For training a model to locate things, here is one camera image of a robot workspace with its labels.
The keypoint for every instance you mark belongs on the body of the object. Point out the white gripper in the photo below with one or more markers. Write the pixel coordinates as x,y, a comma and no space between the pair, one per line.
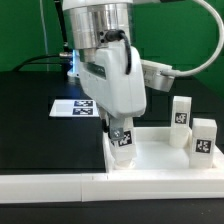
106,82

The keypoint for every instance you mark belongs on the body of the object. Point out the white square tabletop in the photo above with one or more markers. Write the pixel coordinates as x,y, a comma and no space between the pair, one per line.
153,152

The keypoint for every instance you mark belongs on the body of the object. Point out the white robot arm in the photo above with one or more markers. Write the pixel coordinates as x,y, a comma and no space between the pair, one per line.
96,24

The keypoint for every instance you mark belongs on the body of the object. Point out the white marker sheet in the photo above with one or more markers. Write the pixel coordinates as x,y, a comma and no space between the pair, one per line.
73,108

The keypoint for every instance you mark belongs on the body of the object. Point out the white L-shaped obstacle wall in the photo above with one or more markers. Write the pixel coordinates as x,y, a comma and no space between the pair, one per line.
112,186

